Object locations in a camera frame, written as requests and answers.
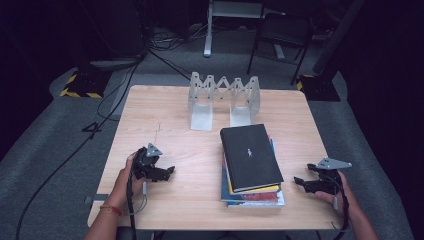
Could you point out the person's dark clothing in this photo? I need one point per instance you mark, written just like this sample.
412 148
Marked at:
125 234

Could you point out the grey table bracket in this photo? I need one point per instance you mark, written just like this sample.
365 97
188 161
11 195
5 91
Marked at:
98 198

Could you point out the person's right hand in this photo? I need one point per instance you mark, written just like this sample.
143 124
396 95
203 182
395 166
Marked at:
354 205

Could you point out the dark slanted pole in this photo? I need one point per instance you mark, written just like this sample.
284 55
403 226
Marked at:
336 36

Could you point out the yellow black striped base plate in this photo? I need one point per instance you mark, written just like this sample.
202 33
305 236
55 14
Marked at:
320 90
85 85

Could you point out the white desk stand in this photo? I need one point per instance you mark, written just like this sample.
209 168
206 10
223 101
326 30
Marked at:
208 36

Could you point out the yellow paperback book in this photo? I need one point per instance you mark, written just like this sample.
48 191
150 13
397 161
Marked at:
256 189

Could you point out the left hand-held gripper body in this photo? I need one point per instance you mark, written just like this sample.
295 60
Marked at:
143 165

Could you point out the black hardcover book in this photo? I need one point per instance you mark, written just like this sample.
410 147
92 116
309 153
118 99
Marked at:
250 156

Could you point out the colourful illustrated dark book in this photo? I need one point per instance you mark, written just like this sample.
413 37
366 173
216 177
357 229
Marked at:
260 196

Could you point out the grey expandable metal book rack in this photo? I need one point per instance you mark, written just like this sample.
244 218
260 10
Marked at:
201 116

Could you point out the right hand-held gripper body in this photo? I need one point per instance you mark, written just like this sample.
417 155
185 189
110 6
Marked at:
328 181

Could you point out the person's left hand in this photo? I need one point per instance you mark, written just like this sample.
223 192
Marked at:
121 190

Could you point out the dark equipment cabinet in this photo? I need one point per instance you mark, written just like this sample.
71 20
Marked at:
113 30

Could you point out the black metal chair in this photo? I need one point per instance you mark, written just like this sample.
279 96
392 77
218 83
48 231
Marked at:
283 33

